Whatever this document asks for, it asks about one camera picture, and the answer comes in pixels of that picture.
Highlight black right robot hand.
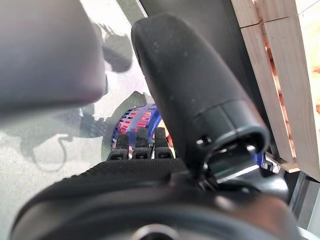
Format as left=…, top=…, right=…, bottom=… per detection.
left=9, top=11, right=302, bottom=240

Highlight blue plastic shopping basket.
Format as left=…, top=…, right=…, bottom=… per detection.
left=109, top=103, right=280, bottom=175

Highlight wooden potato crate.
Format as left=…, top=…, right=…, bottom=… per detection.
left=229, top=0, right=320, bottom=181

